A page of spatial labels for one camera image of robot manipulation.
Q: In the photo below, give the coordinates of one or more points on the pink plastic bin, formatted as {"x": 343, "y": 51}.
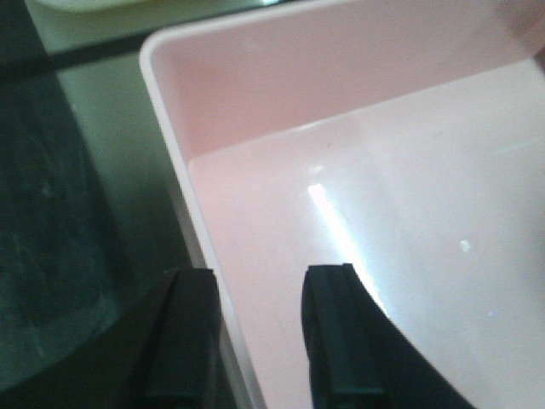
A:
{"x": 403, "y": 137}

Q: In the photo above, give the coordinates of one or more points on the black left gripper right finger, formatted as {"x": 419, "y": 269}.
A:
{"x": 357, "y": 357}

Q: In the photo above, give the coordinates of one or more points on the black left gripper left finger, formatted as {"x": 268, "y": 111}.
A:
{"x": 162, "y": 354}

